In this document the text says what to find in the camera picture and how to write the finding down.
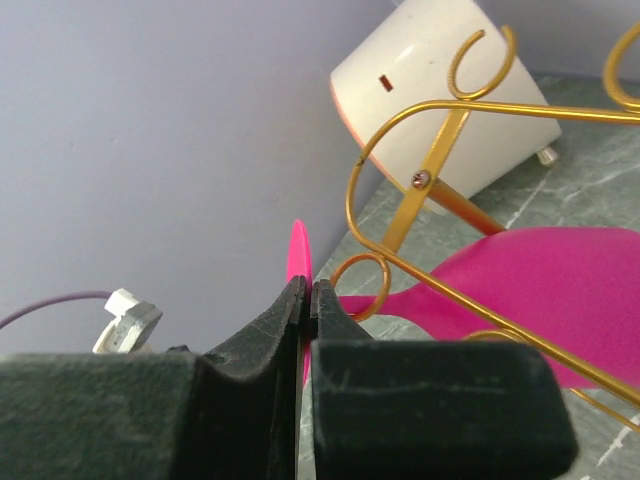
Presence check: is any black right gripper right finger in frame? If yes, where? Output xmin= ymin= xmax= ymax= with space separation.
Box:
xmin=310 ymin=280 xmax=579 ymax=479

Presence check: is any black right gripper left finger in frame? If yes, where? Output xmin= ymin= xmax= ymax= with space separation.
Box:
xmin=1 ymin=276 xmax=307 ymax=479

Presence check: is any pink wine glass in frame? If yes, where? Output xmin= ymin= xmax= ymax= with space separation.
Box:
xmin=286 ymin=220 xmax=639 ymax=387

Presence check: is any round beige drawer cabinet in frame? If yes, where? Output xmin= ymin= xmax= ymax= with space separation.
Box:
xmin=328 ymin=0 xmax=564 ymax=216

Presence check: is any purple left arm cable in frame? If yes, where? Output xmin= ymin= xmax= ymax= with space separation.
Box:
xmin=0 ymin=291 xmax=114 ymax=331

